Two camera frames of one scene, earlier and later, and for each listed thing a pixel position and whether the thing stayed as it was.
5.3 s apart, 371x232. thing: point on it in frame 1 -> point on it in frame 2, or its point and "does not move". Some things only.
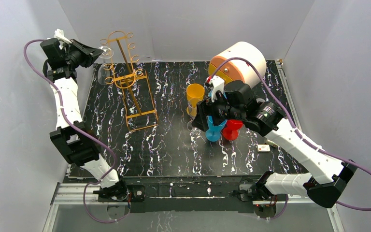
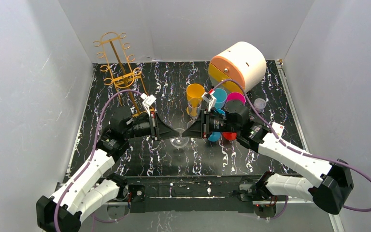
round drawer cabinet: (239, 69) does not move
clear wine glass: (104, 71) -> (179, 141)
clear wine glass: (192, 108) does not move
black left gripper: (81, 53) -> (153, 125)
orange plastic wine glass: (194, 93) does not move
